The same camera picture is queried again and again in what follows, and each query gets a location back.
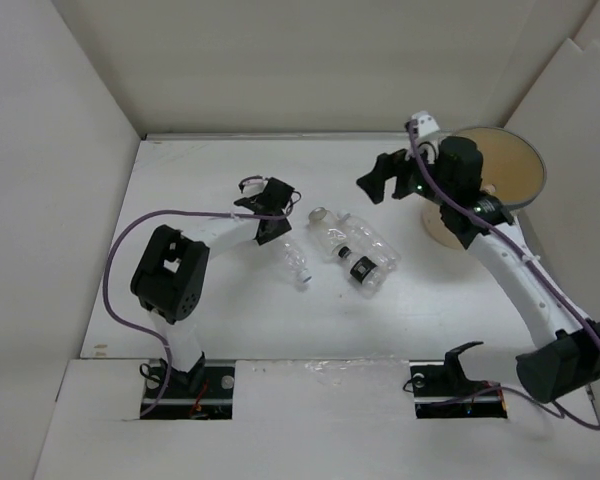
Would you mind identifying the black label plastic bottle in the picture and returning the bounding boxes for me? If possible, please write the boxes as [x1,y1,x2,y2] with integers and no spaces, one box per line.
[334,244,387,297]

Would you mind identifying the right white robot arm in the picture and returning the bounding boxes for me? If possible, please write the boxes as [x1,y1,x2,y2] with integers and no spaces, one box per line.
[357,136,600,403]

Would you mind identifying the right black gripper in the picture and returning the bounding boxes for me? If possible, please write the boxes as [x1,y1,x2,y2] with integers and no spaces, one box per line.
[356,135,454,207]

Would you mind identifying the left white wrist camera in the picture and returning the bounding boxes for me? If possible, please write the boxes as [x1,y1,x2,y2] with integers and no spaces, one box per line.
[238,175,268,193]

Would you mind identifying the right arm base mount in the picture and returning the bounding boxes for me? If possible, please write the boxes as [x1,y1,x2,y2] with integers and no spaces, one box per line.
[403,341,508,420]

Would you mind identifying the blue cap clear bottle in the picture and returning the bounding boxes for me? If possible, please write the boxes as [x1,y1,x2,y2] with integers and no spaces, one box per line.
[283,239,313,290]

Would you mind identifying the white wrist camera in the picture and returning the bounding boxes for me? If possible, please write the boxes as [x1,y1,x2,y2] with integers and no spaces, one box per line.
[238,175,268,193]
[410,110,441,143]

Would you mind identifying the beige bin with grey rim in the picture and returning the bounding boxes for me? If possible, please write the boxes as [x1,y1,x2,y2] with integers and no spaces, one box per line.
[419,126,547,249]

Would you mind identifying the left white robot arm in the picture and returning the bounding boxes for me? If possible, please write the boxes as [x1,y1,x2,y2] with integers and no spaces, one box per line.
[130,177,300,397]

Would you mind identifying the clear ribbed plastic bottle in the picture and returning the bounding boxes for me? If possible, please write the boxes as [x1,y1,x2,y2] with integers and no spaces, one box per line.
[336,210,401,272]

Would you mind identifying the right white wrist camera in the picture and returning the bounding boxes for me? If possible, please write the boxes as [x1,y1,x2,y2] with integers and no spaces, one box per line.
[410,110,441,143]

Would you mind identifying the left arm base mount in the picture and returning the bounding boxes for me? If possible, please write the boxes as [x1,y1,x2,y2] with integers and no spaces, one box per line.
[140,361,236,421]

